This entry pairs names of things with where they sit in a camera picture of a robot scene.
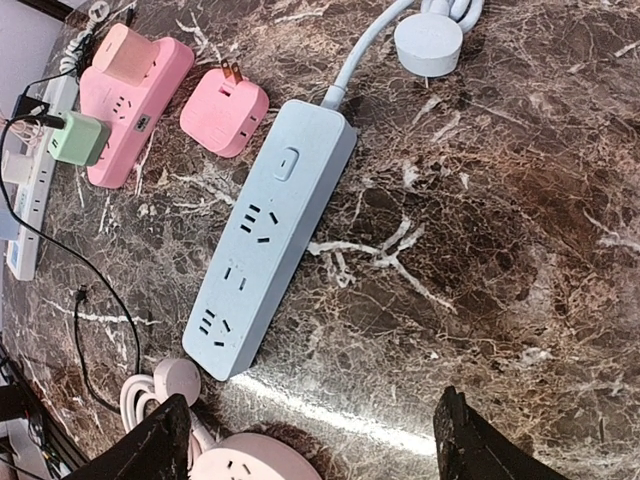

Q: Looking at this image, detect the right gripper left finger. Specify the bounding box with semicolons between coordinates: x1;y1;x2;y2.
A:
68;394;191;480

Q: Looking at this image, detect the pink coiled power cord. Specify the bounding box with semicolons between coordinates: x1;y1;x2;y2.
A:
118;356;221;451

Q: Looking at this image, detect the pink plug adapter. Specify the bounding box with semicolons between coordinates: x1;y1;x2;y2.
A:
180;59;269;158

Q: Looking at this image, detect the light blue power cord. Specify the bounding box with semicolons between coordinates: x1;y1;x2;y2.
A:
319;0;486;109

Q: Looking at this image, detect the white long power strip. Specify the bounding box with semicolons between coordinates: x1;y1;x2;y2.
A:
1;76;79;281

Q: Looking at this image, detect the round pink power socket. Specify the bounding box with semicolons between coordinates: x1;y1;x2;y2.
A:
189;433;322;480

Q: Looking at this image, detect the green usb charger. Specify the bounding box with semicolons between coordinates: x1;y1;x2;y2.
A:
47;111;111;167

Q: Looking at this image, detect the peach plug adapter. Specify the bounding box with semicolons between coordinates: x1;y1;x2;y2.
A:
92;23;160;86

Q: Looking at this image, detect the pink triangular power strip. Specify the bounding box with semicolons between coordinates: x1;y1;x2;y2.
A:
80;37;195;189

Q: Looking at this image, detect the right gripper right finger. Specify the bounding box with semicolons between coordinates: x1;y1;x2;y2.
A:
433;386;565;480

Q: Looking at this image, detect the light blue power strip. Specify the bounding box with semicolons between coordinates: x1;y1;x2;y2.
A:
182;100;357;381

